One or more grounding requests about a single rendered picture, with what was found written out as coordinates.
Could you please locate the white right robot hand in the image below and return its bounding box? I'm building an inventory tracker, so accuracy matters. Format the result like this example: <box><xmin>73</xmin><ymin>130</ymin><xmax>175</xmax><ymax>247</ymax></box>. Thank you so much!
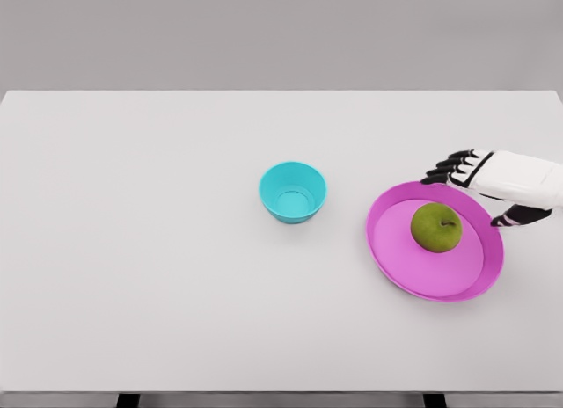
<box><xmin>420</xmin><ymin>149</ymin><xmax>563</xmax><ymax>229</ymax></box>

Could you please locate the green apple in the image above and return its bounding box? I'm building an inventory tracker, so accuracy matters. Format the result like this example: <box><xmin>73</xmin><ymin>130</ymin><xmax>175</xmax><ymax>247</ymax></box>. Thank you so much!
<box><xmin>410</xmin><ymin>202</ymin><xmax>464</xmax><ymax>253</ymax></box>

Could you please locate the pink plate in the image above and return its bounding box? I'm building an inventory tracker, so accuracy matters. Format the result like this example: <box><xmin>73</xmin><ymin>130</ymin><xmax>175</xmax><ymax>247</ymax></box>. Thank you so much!
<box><xmin>365</xmin><ymin>180</ymin><xmax>504</xmax><ymax>303</ymax></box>

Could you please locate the blue bowl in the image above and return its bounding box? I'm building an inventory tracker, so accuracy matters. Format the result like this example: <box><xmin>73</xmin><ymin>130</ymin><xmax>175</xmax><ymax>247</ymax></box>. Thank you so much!
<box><xmin>258</xmin><ymin>161</ymin><xmax>328</xmax><ymax>225</ymax></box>

